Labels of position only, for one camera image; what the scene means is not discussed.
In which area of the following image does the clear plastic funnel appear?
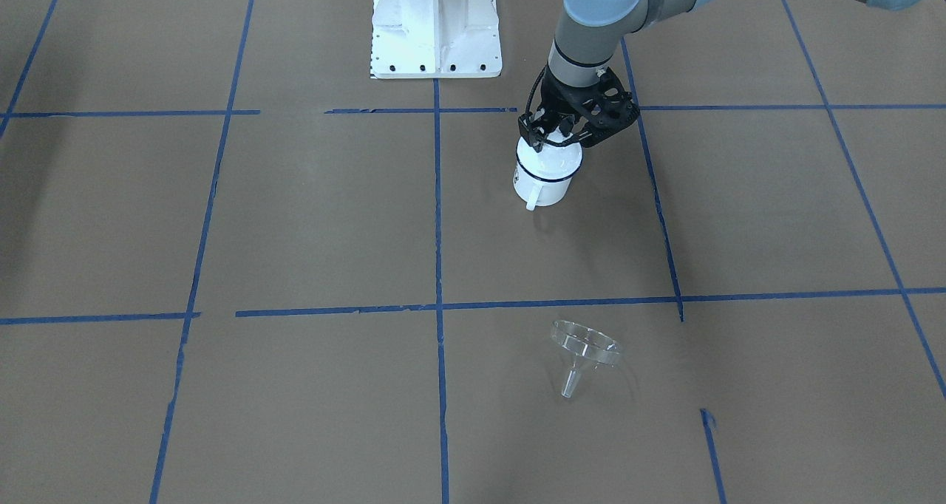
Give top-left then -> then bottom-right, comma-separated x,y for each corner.
551,319 -> 625,399

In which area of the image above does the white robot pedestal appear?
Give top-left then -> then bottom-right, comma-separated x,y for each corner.
370,0 -> 503,80

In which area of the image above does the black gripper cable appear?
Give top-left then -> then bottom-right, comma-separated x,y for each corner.
523,64 -> 585,147

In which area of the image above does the white enamel cup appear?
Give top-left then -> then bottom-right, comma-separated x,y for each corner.
511,163 -> 581,211

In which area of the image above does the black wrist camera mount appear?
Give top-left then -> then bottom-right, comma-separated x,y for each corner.
576,67 -> 641,149

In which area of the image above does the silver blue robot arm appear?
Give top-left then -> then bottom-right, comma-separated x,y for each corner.
518,0 -> 712,151

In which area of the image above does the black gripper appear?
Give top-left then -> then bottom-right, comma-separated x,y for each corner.
517,67 -> 592,153

